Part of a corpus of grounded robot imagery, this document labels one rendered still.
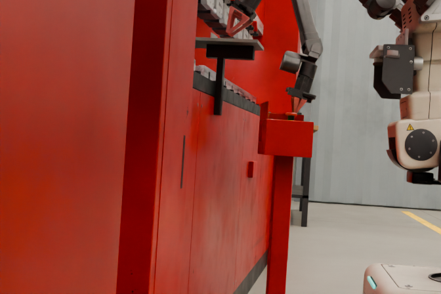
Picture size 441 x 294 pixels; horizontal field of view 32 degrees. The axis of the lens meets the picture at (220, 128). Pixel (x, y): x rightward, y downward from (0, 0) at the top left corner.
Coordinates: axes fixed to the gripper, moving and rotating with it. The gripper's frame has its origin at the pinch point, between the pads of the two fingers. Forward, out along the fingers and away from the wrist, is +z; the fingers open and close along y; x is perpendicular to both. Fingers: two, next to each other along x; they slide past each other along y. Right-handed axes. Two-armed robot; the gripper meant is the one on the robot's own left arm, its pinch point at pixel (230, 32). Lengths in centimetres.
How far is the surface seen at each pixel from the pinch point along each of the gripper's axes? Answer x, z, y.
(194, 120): 10.9, 27.1, 30.3
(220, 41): 0.6, 4.5, 8.0
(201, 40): -4.4, 7.2, 8.6
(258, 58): -21, -12, -215
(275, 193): 37, 36, -31
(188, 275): 32, 64, 24
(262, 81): -11, -1, -215
